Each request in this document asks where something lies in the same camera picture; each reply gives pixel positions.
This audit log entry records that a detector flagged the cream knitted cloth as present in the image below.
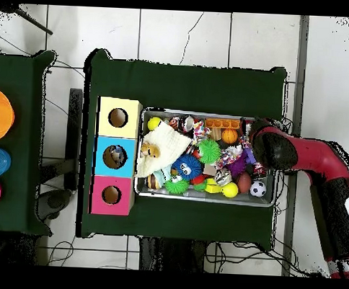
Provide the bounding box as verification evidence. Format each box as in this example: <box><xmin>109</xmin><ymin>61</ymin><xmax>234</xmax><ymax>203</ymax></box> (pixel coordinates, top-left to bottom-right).
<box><xmin>136</xmin><ymin>120</ymin><xmax>193</xmax><ymax>180</ymax></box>

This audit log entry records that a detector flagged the orange plush toy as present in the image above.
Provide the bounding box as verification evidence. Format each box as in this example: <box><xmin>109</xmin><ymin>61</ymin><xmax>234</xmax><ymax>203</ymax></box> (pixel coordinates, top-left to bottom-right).
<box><xmin>140</xmin><ymin>141</ymin><xmax>162</xmax><ymax>160</ymax></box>

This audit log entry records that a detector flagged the orange toy building brick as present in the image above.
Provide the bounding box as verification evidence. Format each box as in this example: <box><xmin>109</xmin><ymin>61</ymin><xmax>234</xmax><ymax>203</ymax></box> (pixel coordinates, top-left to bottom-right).
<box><xmin>204</xmin><ymin>117</ymin><xmax>242</xmax><ymax>130</ymax></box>

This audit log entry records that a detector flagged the silver mesh bin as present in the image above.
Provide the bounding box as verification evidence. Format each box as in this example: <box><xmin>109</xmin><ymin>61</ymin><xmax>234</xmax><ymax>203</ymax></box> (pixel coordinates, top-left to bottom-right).
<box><xmin>132</xmin><ymin>107</ymin><xmax>281</xmax><ymax>208</ymax></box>

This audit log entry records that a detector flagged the wooden box with three holes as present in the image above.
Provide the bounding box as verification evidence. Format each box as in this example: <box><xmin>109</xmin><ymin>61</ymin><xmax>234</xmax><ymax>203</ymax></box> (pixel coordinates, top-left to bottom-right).
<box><xmin>89</xmin><ymin>96</ymin><xmax>144</xmax><ymax>217</ymax></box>

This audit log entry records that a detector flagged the crushed black can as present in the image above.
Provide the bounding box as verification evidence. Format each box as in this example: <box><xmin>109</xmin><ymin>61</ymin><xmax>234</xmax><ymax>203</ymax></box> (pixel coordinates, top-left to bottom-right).
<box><xmin>178</xmin><ymin>115</ymin><xmax>196</xmax><ymax>134</ymax></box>

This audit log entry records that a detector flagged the large blue spiky ball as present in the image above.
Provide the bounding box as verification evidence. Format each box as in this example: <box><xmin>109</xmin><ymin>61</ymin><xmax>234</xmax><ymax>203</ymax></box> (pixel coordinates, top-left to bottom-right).
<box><xmin>170</xmin><ymin>152</ymin><xmax>203</xmax><ymax>182</ymax></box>

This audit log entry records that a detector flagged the yellow smooth ball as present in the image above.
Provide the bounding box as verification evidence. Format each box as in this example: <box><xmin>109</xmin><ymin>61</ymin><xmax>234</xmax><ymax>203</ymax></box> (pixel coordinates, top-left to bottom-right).
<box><xmin>146</xmin><ymin>116</ymin><xmax>163</xmax><ymax>133</ymax></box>

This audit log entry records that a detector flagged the small green spiky ball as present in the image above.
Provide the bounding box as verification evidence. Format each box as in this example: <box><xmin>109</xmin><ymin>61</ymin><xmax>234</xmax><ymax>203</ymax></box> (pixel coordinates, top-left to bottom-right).
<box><xmin>197</xmin><ymin>138</ymin><xmax>222</xmax><ymax>165</ymax></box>

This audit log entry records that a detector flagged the green spiky toy with eyes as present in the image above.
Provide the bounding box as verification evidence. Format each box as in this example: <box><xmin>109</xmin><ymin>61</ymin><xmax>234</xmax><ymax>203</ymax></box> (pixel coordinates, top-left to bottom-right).
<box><xmin>163</xmin><ymin>174</ymin><xmax>190</xmax><ymax>195</ymax></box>

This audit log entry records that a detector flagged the small orange basketball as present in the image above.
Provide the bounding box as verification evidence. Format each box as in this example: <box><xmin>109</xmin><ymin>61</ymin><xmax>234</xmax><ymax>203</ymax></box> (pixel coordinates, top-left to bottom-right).
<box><xmin>220</xmin><ymin>128</ymin><xmax>239</xmax><ymax>145</ymax></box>

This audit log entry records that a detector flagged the dark green table cloth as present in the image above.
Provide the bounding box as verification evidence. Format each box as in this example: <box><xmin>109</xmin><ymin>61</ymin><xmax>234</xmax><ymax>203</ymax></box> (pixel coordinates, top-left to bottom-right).
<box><xmin>76</xmin><ymin>48</ymin><xmax>288</xmax><ymax>247</ymax></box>

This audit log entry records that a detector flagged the small soccer ball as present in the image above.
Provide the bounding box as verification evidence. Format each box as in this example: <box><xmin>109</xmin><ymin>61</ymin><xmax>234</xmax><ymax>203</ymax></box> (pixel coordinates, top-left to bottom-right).
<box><xmin>249</xmin><ymin>179</ymin><xmax>268</xmax><ymax>197</ymax></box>

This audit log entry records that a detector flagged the black stand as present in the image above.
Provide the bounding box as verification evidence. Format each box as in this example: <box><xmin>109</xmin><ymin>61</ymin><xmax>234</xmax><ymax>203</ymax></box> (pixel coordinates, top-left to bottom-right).
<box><xmin>63</xmin><ymin>87</ymin><xmax>84</xmax><ymax>192</ymax></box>

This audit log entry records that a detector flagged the green covered side table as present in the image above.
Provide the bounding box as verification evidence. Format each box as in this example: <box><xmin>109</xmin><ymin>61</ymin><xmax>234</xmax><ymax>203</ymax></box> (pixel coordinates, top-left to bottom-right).
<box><xmin>0</xmin><ymin>48</ymin><xmax>60</xmax><ymax>236</ymax></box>

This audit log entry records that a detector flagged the orange round bowl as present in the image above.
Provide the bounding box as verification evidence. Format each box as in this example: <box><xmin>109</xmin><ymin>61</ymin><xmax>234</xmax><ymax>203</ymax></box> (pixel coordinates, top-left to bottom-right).
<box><xmin>0</xmin><ymin>87</ymin><xmax>17</xmax><ymax>145</ymax></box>

